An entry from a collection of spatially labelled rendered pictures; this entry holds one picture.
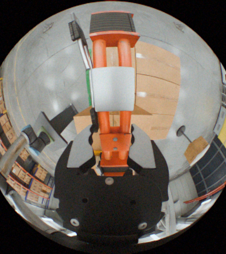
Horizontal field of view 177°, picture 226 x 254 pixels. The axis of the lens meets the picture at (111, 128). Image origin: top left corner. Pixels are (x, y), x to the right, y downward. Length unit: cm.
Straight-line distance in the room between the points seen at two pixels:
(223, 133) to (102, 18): 730
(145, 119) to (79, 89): 120
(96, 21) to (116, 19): 3
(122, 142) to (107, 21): 23
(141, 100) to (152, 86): 19
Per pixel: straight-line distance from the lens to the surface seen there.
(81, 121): 38
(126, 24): 15
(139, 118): 36
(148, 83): 78
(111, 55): 76
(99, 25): 15
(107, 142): 15
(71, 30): 17
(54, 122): 108
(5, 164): 72
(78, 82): 138
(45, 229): 36
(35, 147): 91
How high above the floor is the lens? 125
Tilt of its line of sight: 57 degrees down
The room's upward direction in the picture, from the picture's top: 178 degrees counter-clockwise
